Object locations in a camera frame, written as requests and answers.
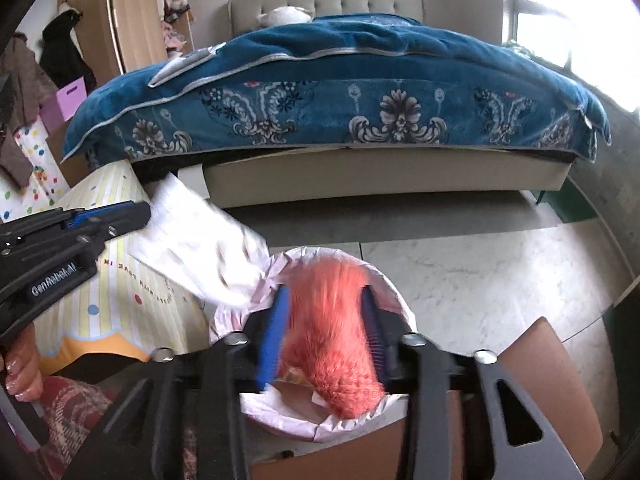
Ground person's plaid pants leg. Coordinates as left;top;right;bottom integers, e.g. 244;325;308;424
30;375;201;480

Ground bright window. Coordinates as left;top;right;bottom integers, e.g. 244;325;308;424
500;0;640;116

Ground brown padded jacket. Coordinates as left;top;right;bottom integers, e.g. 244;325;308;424
0;32;58;188

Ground white paper sheet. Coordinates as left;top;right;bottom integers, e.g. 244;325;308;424
131;174;271;308

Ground white pillow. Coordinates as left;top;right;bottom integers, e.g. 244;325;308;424
256;6;313;28

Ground yellow striped tablecloth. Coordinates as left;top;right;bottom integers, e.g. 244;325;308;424
35;162;213;376

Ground purple storage box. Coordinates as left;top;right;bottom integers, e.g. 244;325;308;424
40;77;91;123

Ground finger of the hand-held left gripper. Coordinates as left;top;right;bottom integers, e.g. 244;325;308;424
0;201;138;248
62;204;152;261

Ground wooden wardrobe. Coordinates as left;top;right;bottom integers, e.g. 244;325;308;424
57;0;196;78

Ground person's left hand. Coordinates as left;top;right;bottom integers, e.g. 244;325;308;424
0;321;45;402

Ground beige upholstered bed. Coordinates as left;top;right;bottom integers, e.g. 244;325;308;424
202;0;573;208

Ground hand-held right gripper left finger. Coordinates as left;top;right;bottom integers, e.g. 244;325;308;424
62;285;291;480

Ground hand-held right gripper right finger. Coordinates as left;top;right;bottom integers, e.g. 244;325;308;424
361;285;586;480

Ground blue floral blanket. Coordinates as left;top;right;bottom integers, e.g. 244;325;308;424
61;14;612;171

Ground orange foam fruit net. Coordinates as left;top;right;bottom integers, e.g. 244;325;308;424
277;260;386;420

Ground black coat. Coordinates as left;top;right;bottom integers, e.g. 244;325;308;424
39;7;98;93

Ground white dotted cabinet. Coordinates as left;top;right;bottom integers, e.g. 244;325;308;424
0;115;71;223

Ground brown cardboard box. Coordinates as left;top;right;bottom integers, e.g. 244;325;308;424
250;316;603;480

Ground trash bin with pink liner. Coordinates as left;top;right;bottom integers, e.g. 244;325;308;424
209;246;417;443

